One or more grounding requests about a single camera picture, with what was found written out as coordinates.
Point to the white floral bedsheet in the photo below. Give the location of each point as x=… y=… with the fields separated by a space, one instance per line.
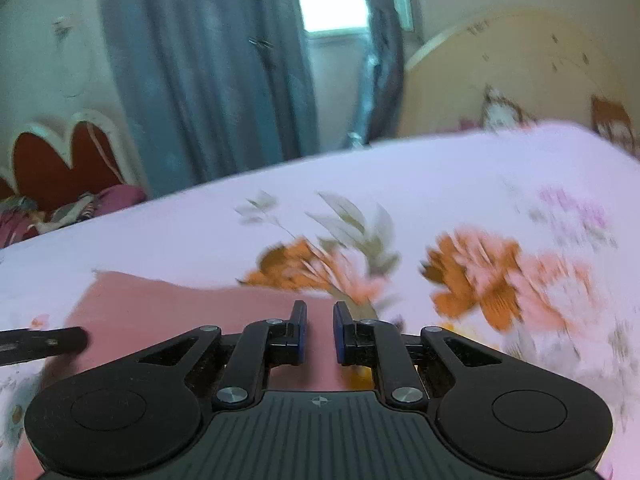
x=450 y=190

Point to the round yellow board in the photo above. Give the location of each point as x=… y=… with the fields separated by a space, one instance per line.
x=530 y=70

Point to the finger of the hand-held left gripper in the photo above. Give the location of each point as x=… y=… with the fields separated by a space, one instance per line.
x=60 y=342

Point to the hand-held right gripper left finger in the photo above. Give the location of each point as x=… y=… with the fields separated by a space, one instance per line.
x=299 y=332

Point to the blue curtain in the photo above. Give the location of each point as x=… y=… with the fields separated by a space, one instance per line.
x=210 y=70
x=382 y=50

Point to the pink pants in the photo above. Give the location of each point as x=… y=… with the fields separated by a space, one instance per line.
x=165 y=310

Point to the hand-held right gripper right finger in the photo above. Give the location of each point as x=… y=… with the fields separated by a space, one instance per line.
x=341 y=332

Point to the red scalloped headboard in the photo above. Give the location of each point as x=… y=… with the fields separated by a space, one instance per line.
x=45 y=170

